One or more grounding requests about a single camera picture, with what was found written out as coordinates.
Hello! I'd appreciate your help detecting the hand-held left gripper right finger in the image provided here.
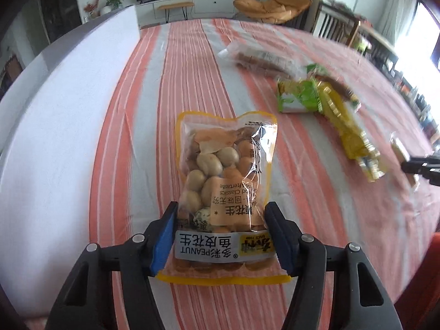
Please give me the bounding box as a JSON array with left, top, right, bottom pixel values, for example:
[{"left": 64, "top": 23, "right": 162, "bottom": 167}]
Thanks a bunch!
[{"left": 264, "top": 201, "right": 396, "bottom": 330}]

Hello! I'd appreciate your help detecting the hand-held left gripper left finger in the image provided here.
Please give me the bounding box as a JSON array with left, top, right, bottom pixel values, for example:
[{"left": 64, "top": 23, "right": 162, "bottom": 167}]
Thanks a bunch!
[{"left": 45, "top": 202, "right": 179, "bottom": 330}]

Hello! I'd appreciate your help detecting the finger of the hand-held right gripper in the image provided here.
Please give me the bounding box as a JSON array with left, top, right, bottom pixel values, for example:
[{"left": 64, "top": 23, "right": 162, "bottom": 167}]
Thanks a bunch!
[{"left": 400, "top": 155, "right": 440, "bottom": 183}]

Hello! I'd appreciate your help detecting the pale wafer packet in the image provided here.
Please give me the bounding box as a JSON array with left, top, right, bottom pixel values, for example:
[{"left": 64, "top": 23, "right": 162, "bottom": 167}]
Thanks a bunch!
[{"left": 390, "top": 132, "right": 422, "bottom": 189}]

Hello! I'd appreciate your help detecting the orange-edged peanut packet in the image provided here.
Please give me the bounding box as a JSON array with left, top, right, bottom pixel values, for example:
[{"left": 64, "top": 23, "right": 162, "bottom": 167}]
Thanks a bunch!
[{"left": 156, "top": 111, "right": 291, "bottom": 284}]

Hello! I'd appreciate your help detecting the green packet of brown meat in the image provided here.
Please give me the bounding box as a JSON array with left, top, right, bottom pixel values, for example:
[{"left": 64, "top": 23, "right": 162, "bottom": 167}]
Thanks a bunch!
[{"left": 304, "top": 63, "right": 361, "bottom": 111}]

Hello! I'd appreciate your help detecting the clear packet of brown sticks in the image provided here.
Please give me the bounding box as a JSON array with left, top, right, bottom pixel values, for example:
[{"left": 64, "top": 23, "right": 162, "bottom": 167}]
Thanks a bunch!
[{"left": 218, "top": 40, "right": 310, "bottom": 79}]

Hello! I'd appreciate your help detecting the yellow snack packet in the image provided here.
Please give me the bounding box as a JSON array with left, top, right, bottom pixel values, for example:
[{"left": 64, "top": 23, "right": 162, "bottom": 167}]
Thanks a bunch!
[{"left": 316, "top": 81, "right": 387, "bottom": 183}]

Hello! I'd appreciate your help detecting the dark-framed window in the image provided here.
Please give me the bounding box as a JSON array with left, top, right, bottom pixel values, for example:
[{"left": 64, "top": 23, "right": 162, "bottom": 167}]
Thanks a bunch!
[{"left": 395, "top": 2, "right": 440, "bottom": 71}]

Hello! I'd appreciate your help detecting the wooden side desk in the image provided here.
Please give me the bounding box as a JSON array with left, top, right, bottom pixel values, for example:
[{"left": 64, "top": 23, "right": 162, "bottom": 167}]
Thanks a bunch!
[{"left": 357, "top": 24, "right": 400, "bottom": 63}]

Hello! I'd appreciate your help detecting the green and white snack packet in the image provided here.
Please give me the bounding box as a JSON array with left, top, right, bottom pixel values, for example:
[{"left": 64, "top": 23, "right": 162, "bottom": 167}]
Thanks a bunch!
[{"left": 277, "top": 77, "right": 324, "bottom": 114}]

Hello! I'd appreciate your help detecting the white curtain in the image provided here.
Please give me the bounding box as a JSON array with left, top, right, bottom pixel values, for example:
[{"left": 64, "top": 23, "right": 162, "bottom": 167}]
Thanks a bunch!
[{"left": 375, "top": 0, "right": 418, "bottom": 45}]

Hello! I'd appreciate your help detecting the orange striped tablecloth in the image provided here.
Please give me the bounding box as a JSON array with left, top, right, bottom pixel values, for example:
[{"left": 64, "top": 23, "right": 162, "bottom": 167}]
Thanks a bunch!
[{"left": 26, "top": 17, "right": 440, "bottom": 330}]

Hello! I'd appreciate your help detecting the dark wooden chair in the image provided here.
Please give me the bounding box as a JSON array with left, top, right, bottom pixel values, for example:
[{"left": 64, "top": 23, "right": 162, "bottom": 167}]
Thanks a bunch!
[{"left": 311, "top": 0, "right": 361, "bottom": 47}]

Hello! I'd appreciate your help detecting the orange lounge chair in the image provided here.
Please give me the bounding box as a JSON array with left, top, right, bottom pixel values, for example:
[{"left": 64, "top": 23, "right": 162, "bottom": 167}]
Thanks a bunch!
[{"left": 233, "top": 0, "right": 313, "bottom": 24}]

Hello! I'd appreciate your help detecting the wooden bench with metal legs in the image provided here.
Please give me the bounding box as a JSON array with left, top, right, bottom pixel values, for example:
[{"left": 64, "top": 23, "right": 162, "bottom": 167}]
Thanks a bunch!
[{"left": 157, "top": 1, "right": 195, "bottom": 23}]

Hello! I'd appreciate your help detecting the white television cabinet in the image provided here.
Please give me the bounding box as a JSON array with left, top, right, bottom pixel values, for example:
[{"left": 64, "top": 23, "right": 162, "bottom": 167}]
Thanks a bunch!
[{"left": 136, "top": 0, "right": 248, "bottom": 26}]

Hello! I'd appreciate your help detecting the red flower bouquet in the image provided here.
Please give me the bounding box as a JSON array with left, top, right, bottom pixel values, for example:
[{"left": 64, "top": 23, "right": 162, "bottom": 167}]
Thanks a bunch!
[{"left": 83, "top": 0, "right": 100, "bottom": 19}]

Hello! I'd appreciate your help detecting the dark display cabinet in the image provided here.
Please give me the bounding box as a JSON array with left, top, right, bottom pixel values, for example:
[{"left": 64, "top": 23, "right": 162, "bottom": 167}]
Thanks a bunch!
[{"left": 38, "top": 0, "right": 83, "bottom": 43}]

